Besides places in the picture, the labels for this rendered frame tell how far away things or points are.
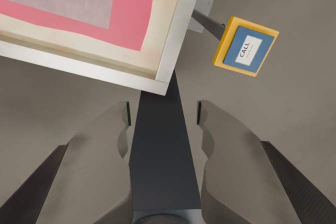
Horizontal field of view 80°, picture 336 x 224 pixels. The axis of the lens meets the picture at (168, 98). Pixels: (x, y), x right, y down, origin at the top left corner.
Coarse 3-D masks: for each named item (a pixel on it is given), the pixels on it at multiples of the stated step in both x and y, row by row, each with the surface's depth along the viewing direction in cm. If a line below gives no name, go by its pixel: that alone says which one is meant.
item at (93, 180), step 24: (96, 120) 10; (120, 120) 10; (72, 144) 8; (96, 144) 8; (120, 144) 9; (72, 168) 7; (96, 168) 7; (120, 168) 7; (48, 192) 6; (72, 192) 6; (96, 192) 6; (120, 192) 7; (48, 216) 6; (72, 216) 6; (96, 216) 6; (120, 216) 7
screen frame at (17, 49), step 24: (192, 0) 44; (0, 48) 47; (24, 48) 47; (48, 48) 50; (168, 48) 48; (72, 72) 50; (96, 72) 51; (120, 72) 51; (144, 72) 54; (168, 72) 51
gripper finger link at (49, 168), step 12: (48, 156) 8; (60, 156) 8; (36, 168) 7; (48, 168) 7; (36, 180) 7; (48, 180) 7; (24, 192) 6; (36, 192) 6; (12, 204) 6; (24, 204) 6; (36, 204) 6; (0, 216) 6; (12, 216) 6; (24, 216) 6; (36, 216) 6
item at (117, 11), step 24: (0, 0) 45; (24, 0) 45; (48, 0) 46; (72, 0) 46; (96, 0) 46; (120, 0) 46; (144, 0) 46; (48, 24) 48; (72, 24) 48; (96, 24) 48; (120, 24) 49; (144, 24) 49
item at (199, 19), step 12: (204, 0) 133; (192, 12) 125; (204, 12) 137; (192, 24) 140; (204, 24) 91; (216, 24) 75; (228, 24) 51; (240, 24) 50; (252, 24) 50; (216, 36) 71; (228, 36) 51; (276, 36) 52; (216, 60) 54; (240, 72) 56; (252, 72) 56
